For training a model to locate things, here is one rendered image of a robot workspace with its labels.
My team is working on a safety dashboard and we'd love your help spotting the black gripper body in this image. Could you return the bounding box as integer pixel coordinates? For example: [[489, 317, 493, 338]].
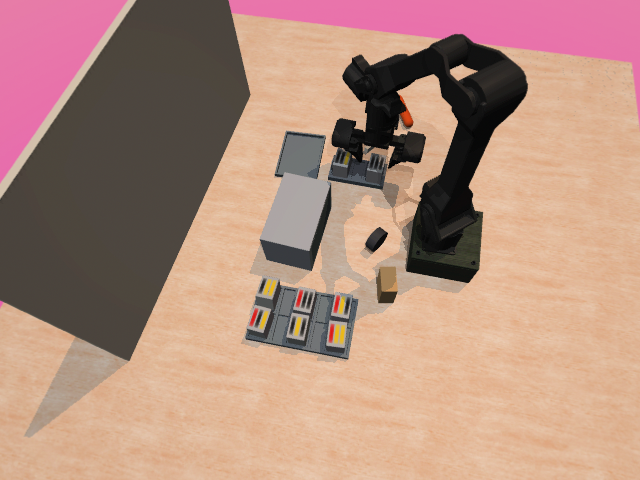
[[331, 118, 426, 163]]

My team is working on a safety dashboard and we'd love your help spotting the red-handled screwdriver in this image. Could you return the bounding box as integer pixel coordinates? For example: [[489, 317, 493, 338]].
[[399, 95, 414, 127]]

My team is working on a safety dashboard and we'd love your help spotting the black cylinder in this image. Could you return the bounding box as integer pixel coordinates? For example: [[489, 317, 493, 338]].
[[365, 227, 388, 252]]

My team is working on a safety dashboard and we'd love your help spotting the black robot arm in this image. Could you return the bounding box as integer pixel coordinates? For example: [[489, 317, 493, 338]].
[[342, 34, 528, 255]]

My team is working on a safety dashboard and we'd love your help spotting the dark grey slotted rack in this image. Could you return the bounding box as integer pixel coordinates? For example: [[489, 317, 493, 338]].
[[245, 285, 359, 360]]

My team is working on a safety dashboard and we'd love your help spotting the dark grey wall panel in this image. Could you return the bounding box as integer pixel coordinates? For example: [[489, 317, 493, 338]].
[[0, 0, 250, 361]]

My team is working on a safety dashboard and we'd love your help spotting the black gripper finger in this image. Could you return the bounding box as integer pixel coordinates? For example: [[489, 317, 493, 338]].
[[388, 147, 407, 169], [344, 128, 363, 163]]

